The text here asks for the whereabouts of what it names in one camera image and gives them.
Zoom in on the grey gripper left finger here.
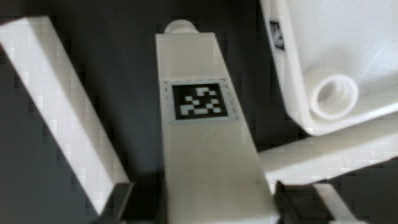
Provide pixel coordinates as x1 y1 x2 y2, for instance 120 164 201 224
91 183 134 224

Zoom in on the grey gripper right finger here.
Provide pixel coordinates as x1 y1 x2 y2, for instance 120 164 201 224
274 182 368 224

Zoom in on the white desk leg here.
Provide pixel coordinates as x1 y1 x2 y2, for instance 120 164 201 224
157 20 279 224

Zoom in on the white desk top tray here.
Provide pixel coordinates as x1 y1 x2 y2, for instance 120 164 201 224
260 0 398 136

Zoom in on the white front fence bar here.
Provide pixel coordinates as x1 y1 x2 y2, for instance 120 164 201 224
260 112 398 191

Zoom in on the white left fence block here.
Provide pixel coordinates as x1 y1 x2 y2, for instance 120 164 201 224
0 16 130 213

